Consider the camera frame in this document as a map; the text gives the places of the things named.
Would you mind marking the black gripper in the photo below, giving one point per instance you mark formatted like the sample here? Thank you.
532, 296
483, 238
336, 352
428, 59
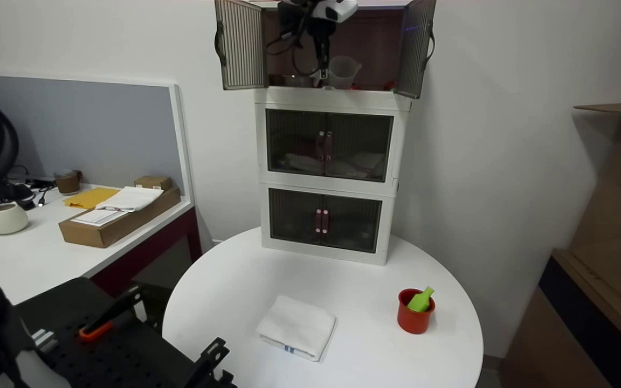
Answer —
310, 15

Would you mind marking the clear plastic jug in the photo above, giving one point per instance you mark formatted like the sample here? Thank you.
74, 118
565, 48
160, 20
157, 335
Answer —
346, 73

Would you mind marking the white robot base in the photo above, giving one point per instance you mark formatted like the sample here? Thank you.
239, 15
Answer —
36, 367

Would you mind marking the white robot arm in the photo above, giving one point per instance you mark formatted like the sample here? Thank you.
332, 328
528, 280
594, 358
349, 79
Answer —
344, 8

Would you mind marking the tinted cabinet door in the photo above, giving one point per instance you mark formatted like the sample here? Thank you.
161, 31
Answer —
415, 46
358, 147
351, 225
237, 45
291, 144
291, 219

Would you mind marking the white three-tier storage cabinet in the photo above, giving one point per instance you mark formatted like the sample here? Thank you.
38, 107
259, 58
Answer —
328, 187

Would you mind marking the white paper sheet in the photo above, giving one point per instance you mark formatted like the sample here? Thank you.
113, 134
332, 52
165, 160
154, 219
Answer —
127, 199

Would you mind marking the flat open cardboard box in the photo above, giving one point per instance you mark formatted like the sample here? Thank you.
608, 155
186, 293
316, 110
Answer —
119, 219

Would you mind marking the green plastic toy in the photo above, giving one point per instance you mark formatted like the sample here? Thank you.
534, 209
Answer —
419, 300

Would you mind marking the yellow envelope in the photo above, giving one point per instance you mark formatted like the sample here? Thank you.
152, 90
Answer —
90, 198

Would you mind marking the white folded cloth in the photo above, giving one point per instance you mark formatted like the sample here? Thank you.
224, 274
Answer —
295, 326

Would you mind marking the red cup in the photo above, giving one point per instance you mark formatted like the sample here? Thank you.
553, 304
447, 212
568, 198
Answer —
415, 323

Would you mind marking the small brown cup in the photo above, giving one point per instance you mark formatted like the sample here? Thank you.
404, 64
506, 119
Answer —
69, 182

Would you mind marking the white desk with maroon front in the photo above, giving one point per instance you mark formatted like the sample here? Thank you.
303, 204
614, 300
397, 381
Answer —
30, 259

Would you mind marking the white bowl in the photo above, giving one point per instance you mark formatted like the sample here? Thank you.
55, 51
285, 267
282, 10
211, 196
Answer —
4, 219

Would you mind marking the black red clamp tool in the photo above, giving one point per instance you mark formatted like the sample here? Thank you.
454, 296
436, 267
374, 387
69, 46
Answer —
107, 358

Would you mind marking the cardboard box with black band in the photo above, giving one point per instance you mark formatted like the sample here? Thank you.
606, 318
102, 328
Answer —
582, 324

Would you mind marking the grey partition with white frame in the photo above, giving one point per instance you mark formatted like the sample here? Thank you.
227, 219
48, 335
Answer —
74, 130

